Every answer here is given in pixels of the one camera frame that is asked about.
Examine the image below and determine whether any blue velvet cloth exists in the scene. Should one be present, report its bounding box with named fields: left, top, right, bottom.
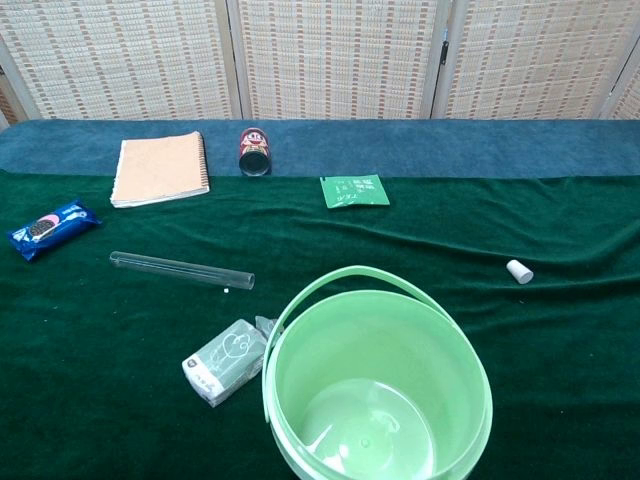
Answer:
left=0, top=118, right=640, bottom=180

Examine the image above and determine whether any light green plastic bucket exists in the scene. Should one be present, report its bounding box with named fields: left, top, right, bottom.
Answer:
left=261, top=289, right=495, bottom=480

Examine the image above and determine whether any red drink can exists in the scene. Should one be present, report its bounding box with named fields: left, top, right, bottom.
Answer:
left=238, top=127, right=274, bottom=178

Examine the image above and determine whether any white tube cap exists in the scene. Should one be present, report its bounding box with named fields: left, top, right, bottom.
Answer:
left=505, top=258, right=534, bottom=286

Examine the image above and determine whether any green tea sachet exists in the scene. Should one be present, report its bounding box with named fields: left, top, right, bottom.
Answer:
left=319, top=173, right=391, bottom=210

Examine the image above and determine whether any clear glass test tube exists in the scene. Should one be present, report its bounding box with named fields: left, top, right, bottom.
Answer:
left=109, top=250, right=256, bottom=292

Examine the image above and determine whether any woven folding screen panel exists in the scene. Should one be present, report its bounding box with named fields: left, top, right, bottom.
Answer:
left=0, top=0, right=241, bottom=122
left=227, top=0, right=454, bottom=121
left=432, top=0, right=640, bottom=121

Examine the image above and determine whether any blue cookie pack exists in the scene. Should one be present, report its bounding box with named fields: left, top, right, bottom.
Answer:
left=6, top=199, right=104, bottom=264

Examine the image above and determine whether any dark green velvet cloth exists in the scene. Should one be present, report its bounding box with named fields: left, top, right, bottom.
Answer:
left=0, top=168, right=640, bottom=480

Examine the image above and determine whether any light green bucket handle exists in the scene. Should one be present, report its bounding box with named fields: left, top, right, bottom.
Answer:
left=261, top=265, right=476, bottom=426

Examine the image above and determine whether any grey tissue pack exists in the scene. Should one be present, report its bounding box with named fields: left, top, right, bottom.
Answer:
left=181, top=315, right=279, bottom=409

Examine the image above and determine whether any tan spiral notebook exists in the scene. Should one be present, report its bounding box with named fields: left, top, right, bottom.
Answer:
left=109, top=130, right=211, bottom=209

